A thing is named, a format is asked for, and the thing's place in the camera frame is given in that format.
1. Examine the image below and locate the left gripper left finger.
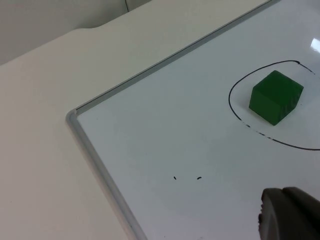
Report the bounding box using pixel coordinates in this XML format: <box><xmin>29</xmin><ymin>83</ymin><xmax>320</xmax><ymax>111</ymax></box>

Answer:
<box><xmin>257</xmin><ymin>187</ymin><xmax>298</xmax><ymax>240</ymax></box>

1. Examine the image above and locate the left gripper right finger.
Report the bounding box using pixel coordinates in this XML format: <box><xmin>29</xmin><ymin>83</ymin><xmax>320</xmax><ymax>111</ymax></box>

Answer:
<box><xmin>281</xmin><ymin>186</ymin><xmax>320</xmax><ymax>240</ymax></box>

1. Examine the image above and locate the green cube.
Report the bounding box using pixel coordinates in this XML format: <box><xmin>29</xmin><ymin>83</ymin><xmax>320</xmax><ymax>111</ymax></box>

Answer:
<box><xmin>248</xmin><ymin>70</ymin><xmax>305</xmax><ymax>126</ymax></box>

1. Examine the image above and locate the grey-framed whiteboard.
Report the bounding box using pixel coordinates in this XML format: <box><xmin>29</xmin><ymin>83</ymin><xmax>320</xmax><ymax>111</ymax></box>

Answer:
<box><xmin>65</xmin><ymin>0</ymin><xmax>320</xmax><ymax>240</ymax></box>

